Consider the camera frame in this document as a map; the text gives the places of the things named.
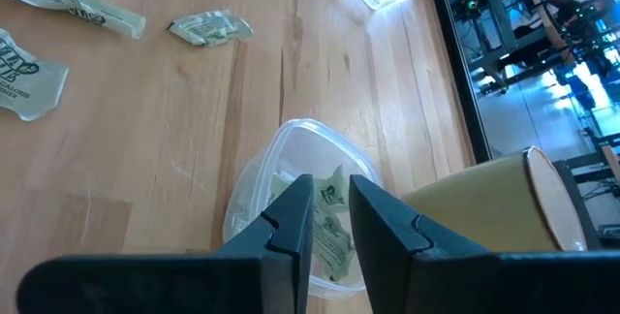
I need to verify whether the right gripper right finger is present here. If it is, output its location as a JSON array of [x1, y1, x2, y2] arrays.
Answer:
[[348, 173, 620, 314]]

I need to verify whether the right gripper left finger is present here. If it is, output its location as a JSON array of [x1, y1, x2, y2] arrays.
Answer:
[[15, 173, 316, 314]]

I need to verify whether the green stevia packet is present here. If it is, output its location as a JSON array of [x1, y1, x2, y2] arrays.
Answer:
[[267, 172, 298, 204], [166, 8, 255, 47], [0, 0, 147, 42], [0, 26, 70, 122], [309, 209, 358, 284], [313, 164, 352, 214]]

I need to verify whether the cream ceramic mug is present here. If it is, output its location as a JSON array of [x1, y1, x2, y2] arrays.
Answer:
[[400, 145, 590, 253]]

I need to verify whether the small clear plastic container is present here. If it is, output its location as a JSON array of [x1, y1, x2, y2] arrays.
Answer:
[[221, 117, 385, 301]]

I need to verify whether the grey metal bench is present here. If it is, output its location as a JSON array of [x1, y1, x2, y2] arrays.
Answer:
[[448, 0, 553, 93]]

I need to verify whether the black computer tower blue light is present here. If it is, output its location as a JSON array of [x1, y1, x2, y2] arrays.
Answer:
[[453, 0, 491, 20]]

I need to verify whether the person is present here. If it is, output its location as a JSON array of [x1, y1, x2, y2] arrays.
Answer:
[[538, 0, 593, 39]]

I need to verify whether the black aluminium table frame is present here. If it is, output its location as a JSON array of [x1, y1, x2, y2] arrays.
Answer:
[[418, 0, 494, 164]]

